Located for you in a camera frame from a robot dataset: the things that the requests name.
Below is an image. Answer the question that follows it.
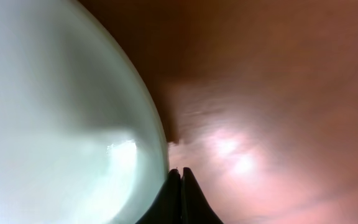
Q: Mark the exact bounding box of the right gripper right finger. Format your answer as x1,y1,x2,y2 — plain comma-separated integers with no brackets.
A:
181,167,223,224

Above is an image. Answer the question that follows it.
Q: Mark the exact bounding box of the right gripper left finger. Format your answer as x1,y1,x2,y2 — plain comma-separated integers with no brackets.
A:
136,169,181,224

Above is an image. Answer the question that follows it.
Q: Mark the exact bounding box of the pale green plate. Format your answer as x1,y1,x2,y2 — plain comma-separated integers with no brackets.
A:
0,1,168,223

